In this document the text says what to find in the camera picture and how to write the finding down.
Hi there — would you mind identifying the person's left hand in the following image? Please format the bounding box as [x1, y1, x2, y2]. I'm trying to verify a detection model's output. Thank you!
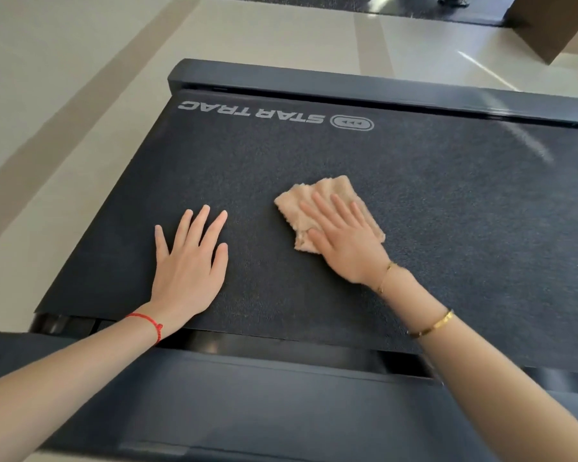
[146, 204, 230, 335]

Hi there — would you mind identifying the person's right hand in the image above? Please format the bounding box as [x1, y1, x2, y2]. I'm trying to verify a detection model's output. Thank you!
[299, 191, 394, 288]

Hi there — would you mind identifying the beige cleaning cloth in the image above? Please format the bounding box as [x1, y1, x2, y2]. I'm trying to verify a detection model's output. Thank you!
[274, 175, 386, 255]

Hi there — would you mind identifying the black treadmill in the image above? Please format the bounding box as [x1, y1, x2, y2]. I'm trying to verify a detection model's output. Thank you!
[0, 58, 578, 462]

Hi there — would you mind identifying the person's left forearm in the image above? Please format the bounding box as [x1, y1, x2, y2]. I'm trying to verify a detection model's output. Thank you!
[0, 316, 161, 462]

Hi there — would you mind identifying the person's right forearm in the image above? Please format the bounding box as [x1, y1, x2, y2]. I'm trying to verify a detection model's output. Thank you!
[378, 266, 578, 462]

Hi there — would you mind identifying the gold bangle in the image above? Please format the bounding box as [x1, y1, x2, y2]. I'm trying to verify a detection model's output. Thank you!
[407, 309, 455, 340]

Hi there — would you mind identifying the brown wooden column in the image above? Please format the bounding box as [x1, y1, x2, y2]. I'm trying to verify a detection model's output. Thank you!
[503, 0, 578, 65]

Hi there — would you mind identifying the red string bracelet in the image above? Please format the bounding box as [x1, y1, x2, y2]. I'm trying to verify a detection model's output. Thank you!
[125, 312, 164, 345]

